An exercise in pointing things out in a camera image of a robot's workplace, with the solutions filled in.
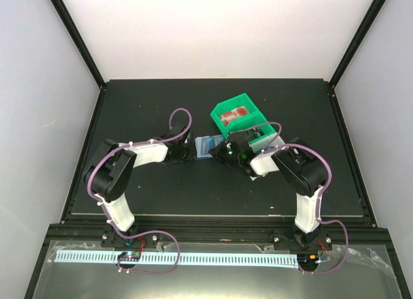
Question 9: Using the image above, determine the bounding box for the blue card holder wallet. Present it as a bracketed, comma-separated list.
[195, 135, 224, 160]

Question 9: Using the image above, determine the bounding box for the white bin with blue cards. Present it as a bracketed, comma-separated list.
[249, 135, 285, 181]

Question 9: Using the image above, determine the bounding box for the green bin with black cards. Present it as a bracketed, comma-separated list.
[228, 113, 282, 144]

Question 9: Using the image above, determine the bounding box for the red white card stack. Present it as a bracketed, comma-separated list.
[219, 106, 249, 126]

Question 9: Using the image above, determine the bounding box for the green bin with red cards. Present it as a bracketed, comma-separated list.
[210, 93, 265, 138]

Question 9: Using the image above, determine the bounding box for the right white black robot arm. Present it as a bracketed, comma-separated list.
[208, 132, 332, 249]

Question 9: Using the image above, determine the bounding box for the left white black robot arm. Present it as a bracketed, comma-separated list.
[83, 123, 194, 247]

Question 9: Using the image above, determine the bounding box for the black vip card stack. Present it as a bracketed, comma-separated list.
[245, 127, 264, 141]

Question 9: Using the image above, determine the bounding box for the left small circuit board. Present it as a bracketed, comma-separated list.
[117, 251, 141, 262]

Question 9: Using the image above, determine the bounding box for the small circuit board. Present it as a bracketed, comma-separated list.
[297, 253, 330, 264]
[117, 251, 141, 262]

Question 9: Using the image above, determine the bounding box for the right small circuit board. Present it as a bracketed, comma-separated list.
[297, 253, 330, 264]

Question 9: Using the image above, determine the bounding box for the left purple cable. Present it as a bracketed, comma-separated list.
[86, 108, 194, 275]

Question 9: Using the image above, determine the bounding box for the white slotted cable duct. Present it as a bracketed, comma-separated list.
[54, 250, 298, 269]

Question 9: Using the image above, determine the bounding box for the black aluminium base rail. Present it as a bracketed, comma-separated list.
[43, 216, 394, 251]

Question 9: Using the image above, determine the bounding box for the left black frame post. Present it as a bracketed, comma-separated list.
[50, 0, 106, 88]

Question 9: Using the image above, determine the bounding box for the black frame post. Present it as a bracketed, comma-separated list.
[329, 0, 387, 89]
[50, 0, 106, 88]

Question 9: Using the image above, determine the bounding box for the right black frame post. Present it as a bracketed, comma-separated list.
[329, 0, 387, 89]

